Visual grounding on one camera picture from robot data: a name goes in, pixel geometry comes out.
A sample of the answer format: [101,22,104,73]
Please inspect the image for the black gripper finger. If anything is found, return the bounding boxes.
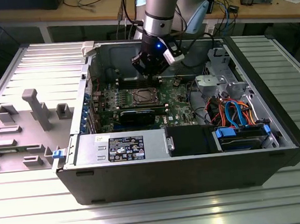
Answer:
[131,52,152,84]
[149,59,172,83]

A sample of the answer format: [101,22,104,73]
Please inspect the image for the silver CPU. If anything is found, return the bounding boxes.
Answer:
[137,90,153,102]

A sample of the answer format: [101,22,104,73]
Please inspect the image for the metal socket cover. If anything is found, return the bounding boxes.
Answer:
[130,87,161,106]

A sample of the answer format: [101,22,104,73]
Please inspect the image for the black RAM slot bank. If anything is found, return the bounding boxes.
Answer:
[116,73,164,91]

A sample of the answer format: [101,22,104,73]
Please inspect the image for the blue expansion slot clips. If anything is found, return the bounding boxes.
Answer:
[77,92,94,135]

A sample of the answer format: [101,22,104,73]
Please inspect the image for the green motherboard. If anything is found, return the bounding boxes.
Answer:
[90,73,201,134]

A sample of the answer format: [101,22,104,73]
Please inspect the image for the black graphics card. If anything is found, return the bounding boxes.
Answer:
[97,103,168,131]

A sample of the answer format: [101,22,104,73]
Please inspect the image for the white plastic case latch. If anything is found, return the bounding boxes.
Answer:
[81,41,96,58]

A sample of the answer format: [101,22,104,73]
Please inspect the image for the white QR code tag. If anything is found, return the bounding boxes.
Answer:
[204,21,216,37]

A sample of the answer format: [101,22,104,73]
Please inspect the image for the silver drive bay latch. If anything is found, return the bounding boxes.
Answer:
[165,137,175,152]

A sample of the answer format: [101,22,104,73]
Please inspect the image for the silver drive cage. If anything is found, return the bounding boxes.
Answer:
[194,42,282,154]

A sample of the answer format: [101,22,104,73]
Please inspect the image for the black power supply label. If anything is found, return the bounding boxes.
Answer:
[107,135,146,163]

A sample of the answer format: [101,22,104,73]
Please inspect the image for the wooden workbench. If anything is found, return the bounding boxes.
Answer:
[0,0,300,47]

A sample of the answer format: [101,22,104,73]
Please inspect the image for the silver power supply unit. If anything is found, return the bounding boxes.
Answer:
[73,128,169,167]

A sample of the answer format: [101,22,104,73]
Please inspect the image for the hard disk in blue carrier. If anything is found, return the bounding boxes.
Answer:
[213,123,273,153]

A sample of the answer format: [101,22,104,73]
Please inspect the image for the black PC case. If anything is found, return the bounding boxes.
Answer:
[42,23,300,208]

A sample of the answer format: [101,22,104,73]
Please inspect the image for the grey parts rack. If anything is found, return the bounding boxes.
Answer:
[0,85,79,174]

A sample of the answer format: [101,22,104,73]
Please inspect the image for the white camera with black mount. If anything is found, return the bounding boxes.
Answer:
[161,36,186,66]

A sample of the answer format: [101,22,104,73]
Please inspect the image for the black cable loop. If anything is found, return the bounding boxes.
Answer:
[186,79,213,126]

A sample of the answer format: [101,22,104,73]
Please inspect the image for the hanging grey USB cable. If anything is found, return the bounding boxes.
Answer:
[113,0,129,40]

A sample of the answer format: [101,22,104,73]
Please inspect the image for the black camera cable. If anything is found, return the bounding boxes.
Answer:
[173,3,219,69]

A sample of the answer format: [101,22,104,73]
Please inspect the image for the red data wire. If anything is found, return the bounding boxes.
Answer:
[203,97,221,126]

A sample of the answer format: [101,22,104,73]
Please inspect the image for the blue hanging cable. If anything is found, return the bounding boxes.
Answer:
[219,1,238,32]

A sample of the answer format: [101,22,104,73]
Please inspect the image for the blue data wire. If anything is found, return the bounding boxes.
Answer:
[224,100,248,129]

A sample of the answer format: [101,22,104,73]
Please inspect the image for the orange power wire bundle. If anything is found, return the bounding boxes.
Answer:
[216,97,258,128]

